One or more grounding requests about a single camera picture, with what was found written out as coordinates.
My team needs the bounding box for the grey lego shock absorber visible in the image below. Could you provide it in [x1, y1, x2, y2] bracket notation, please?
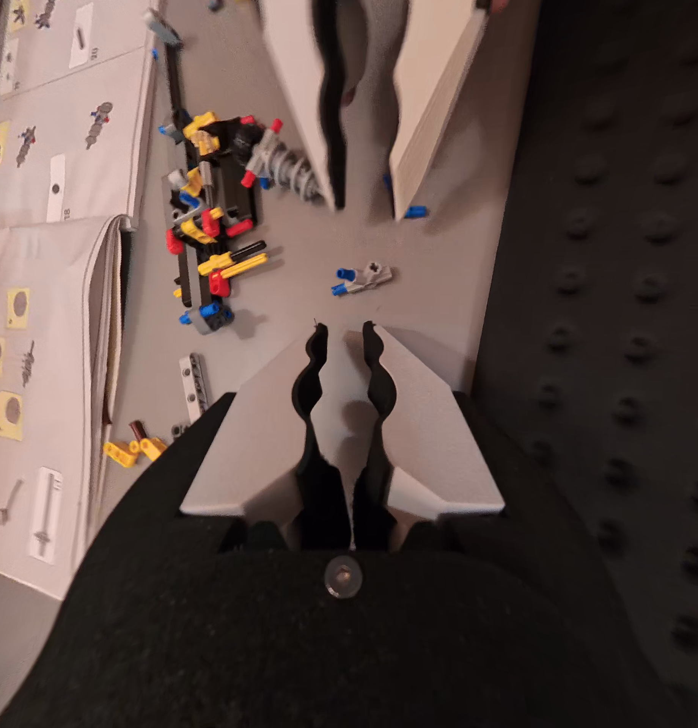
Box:
[235, 116, 327, 201]

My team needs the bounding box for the light grey lego beam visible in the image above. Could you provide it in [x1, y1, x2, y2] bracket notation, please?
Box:
[178, 353, 211, 416]

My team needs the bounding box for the lego chassis assembly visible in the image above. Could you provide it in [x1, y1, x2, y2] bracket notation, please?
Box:
[143, 7, 270, 337]

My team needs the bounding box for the lego instruction booklet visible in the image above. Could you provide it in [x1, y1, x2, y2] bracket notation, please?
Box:
[0, 0, 159, 601]

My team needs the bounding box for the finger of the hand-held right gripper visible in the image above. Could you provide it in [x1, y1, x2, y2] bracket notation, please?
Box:
[388, 0, 492, 223]
[258, 0, 348, 213]

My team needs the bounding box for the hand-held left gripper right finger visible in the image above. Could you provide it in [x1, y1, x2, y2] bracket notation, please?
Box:
[355, 320, 506, 549]

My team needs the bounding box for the grey lego connector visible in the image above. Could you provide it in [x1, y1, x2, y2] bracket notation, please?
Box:
[331, 260, 394, 298]

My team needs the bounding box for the black dimpled pad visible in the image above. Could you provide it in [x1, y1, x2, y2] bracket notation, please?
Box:
[471, 0, 698, 728]

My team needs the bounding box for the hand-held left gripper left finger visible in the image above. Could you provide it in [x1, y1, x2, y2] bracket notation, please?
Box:
[179, 323, 350, 549]

